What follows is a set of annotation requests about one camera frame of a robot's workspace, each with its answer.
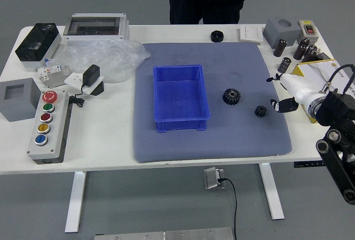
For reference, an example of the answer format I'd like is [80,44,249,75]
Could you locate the black block under socket plate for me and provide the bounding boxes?
[90,80,105,97]

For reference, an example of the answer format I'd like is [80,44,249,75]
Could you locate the silver floor socket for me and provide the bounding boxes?
[202,166,227,191]

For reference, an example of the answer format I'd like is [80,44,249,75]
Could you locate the black table control panel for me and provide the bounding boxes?
[293,160,325,168]

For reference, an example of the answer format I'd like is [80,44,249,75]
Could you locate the black round nut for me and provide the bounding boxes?
[210,30,224,43]

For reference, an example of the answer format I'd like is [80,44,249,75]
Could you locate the white socket plate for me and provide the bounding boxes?
[64,72,105,95]

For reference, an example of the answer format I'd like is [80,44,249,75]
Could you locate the black floor cable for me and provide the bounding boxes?
[218,177,238,240]

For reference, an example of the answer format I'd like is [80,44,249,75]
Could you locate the grey five-button control box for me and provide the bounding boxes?
[27,90,74,165]

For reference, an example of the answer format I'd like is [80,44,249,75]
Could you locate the clear-lid grey distribution box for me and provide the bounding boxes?
[63,13,130,47]

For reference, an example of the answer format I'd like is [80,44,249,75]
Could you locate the black box with white base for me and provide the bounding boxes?
[14,23,62,71]

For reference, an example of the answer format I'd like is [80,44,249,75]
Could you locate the white circuit breaker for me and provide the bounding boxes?
[37,64,72,89]

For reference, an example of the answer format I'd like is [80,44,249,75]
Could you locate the small black flat part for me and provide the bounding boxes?
[316,53,335,63]

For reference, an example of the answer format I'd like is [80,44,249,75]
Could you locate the grey metal plate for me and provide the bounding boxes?
[94,231,165,240]
[164,227,234,240]

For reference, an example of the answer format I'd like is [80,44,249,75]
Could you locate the grey-blue foam mat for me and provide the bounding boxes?
[133,42,293,164]

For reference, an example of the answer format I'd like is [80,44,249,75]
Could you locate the clear plastic bag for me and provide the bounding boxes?
[47,39,151,84]

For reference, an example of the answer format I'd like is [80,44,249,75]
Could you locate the small black gear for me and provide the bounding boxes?
[254,105,268,118]

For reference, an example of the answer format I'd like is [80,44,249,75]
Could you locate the grey block with round hole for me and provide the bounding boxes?
[262,17,302,49]

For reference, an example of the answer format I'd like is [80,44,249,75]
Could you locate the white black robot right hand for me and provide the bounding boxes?
[266,73,324,114]

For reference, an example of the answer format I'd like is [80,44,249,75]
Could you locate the yellow white cardboard box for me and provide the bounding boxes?
[290,58,355,124]

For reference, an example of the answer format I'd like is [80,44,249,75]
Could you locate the grey block with square hole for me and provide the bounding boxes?
[0,77,43,122]

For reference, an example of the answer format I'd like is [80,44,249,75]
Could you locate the white table leg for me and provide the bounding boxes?
[64,171,88,234]
[258,163,286,221]

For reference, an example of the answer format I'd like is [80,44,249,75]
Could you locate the blue plastic bin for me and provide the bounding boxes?
[153,64,211,134]

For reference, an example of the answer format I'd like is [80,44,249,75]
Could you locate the white wall switch panel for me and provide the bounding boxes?
[239,24,263,44]

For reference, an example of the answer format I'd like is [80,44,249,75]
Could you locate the black adapter cord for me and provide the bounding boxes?
[68,84,87,108]

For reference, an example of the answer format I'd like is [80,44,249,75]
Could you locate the grey two-button switch box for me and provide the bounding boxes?
[298,19,320,44]

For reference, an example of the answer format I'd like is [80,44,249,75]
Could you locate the black power adapter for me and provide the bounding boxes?
[80,64,101,88]

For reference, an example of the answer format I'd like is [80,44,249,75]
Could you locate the big black gear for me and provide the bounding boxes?
[222,88,241,106]

